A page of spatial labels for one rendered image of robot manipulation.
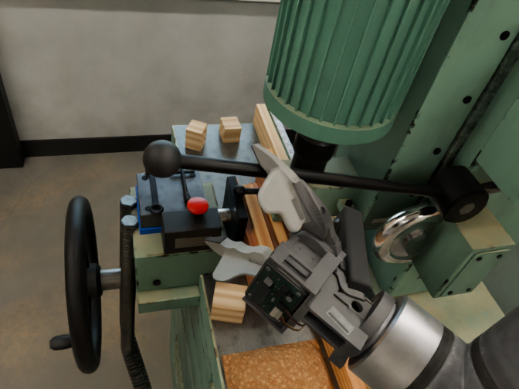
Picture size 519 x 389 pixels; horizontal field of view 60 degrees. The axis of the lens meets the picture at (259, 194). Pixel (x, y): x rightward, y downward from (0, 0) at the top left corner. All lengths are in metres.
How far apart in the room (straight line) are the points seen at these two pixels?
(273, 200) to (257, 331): 0.29
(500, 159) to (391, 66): 0.19
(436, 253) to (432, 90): 0.24
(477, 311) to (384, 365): 0.55
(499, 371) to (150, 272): 0.46
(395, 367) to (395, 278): 0.42
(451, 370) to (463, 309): 0.52
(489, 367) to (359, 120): 0.28
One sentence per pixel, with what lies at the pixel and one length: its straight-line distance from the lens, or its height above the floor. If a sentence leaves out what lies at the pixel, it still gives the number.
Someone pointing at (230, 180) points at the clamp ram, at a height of 1.00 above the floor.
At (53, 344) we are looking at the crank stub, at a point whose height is 0.72.
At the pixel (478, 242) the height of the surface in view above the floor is 1.08.
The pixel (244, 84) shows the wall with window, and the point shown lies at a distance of 2.12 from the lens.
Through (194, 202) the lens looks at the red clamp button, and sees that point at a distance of 0.62.
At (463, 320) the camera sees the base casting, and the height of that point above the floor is 0.80.
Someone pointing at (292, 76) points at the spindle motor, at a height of 1.23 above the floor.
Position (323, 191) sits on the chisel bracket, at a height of 1.03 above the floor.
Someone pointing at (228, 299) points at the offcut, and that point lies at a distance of 0.64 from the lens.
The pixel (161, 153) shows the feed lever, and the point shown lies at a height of 1.22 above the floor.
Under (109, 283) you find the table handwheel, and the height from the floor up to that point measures 0.82.
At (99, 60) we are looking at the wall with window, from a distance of 1.98.
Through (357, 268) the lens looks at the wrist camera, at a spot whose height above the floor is 1.13.
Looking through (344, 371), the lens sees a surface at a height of 0.93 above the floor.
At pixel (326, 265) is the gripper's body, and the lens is 0.43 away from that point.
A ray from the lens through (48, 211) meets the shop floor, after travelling 2.03.
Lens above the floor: 1.48
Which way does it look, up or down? 45 degrees down
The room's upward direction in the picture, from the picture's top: 13 degrees clockwise
